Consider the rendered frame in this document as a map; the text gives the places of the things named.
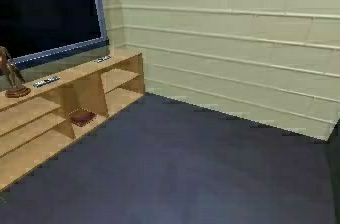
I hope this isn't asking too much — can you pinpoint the dark red book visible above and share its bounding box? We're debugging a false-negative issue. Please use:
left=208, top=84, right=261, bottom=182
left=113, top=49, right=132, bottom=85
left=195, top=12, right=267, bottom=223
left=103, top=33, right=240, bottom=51
left=68, top=109, right=98, bottom=127

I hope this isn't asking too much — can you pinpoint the black flat television set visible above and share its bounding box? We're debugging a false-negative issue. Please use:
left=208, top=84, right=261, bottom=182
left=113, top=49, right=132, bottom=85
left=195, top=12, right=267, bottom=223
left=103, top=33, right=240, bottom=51
left=0, top=0, right=110, bottom=98

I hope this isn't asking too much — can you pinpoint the bronze human figure statue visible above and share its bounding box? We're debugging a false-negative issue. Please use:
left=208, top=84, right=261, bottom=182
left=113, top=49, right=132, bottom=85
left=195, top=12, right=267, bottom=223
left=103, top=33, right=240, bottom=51
left=0, top=37, right=32, bottom=99

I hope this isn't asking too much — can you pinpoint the dark remote control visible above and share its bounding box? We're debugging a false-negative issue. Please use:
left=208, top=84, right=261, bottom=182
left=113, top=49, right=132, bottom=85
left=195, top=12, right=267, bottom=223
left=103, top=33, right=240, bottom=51
left=93, top=55, right=112, bottom=64
left=32, top=75, right=61, bottom=89

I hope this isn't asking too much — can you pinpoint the light wooden television shelf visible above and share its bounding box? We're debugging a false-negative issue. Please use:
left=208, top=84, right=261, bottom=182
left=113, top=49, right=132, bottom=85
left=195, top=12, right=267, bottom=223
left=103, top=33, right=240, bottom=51
left=0, top=48, right=146, bottom=197

